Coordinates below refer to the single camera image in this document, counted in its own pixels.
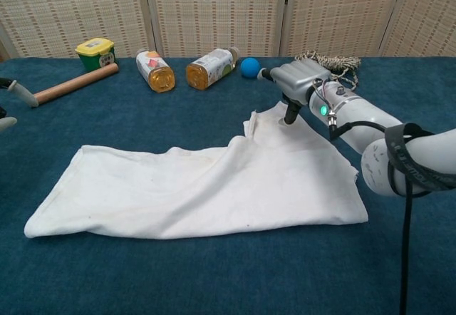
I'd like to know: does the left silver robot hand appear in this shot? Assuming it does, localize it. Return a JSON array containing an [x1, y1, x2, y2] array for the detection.
[[0, 77, 38, 133]]

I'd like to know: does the beige braided rope bundle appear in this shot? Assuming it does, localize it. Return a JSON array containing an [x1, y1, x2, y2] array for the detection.
[[294, 50, 362, 91]]

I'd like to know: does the green container with yellow lid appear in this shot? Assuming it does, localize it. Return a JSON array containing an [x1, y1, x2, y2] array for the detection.
[[74, 37, 117, 73]]

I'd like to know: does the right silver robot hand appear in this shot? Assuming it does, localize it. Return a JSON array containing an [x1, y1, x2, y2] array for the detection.
[[256, 61, 331, 126]]

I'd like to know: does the wooden rolling pin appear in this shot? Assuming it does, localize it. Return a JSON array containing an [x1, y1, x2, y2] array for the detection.
[[33, 61, 120, 106]]

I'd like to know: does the woven bamboo screen panel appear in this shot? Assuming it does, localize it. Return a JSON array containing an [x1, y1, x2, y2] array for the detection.
[[144, 0, 289, 58], [379, 0, 456, 58], [279, 0, 409, 58], [0, 0, 157, 59]]

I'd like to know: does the tea bottle with white-green label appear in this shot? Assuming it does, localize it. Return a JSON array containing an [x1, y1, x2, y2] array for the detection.
[[185, 46, 240, 91]]

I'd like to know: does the white T-shirt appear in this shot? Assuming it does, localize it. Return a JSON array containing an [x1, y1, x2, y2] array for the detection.
[[23, 101, 370, 240]]

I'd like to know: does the dark blue table cloth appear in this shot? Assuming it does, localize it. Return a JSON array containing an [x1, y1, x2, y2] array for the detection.
[[0, 56, 456, 315]]

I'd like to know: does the blue ball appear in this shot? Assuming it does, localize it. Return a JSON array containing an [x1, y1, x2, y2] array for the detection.
[[239, 57, 264, 79]]

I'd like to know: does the tea bottle with orange label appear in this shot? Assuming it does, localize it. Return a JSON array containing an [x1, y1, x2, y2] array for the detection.
[[135, 49, 177, 94]]

